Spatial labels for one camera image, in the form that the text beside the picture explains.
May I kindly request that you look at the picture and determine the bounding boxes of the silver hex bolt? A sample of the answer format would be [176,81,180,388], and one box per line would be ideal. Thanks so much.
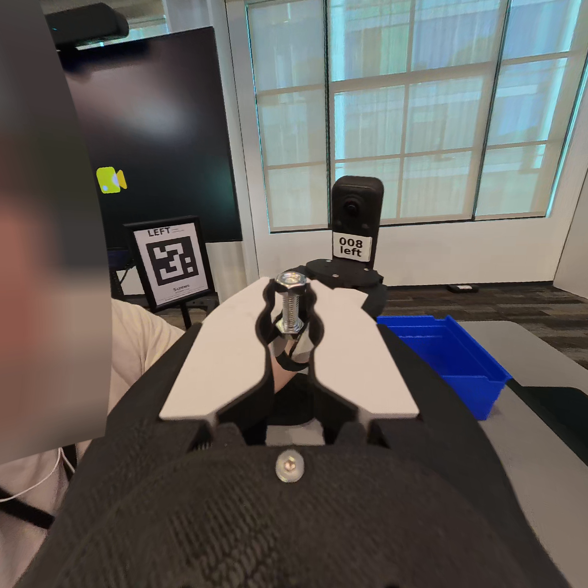
[275,296,305,335]

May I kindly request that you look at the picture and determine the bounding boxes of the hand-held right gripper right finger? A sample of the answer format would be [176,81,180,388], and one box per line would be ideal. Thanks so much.
[307,281,420,421]

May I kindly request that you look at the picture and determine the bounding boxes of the glass window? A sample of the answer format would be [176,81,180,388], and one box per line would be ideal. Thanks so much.
[246,0,588,232]

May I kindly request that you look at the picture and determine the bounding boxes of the black video bar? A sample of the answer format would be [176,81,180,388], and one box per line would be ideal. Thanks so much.
[46,2,130,49]

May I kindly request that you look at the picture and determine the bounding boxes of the person's left hand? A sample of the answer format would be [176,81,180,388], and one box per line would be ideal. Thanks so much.
[271,355,300,394]

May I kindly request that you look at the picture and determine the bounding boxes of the large dark wall screen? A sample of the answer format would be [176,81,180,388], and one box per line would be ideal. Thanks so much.
[57,27,243,251]

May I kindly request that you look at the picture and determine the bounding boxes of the black framed marker sign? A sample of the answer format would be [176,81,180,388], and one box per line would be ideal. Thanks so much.
[124,216,217,314]

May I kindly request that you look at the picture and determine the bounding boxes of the black easel stand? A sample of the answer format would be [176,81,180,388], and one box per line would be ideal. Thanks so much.
[110,248,219,330]

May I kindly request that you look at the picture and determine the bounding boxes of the blue plastic bin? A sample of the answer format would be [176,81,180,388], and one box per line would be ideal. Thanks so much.
[377,315,513,421]

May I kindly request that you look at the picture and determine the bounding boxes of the black shoulder strap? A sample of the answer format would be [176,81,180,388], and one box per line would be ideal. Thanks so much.
[0,487,56,530]

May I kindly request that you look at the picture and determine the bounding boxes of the black mesh elbow pad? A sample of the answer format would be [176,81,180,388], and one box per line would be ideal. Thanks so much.
[269,374,319,425]

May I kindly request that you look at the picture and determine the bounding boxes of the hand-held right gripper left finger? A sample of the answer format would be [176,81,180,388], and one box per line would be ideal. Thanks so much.
[158,276,276,422]

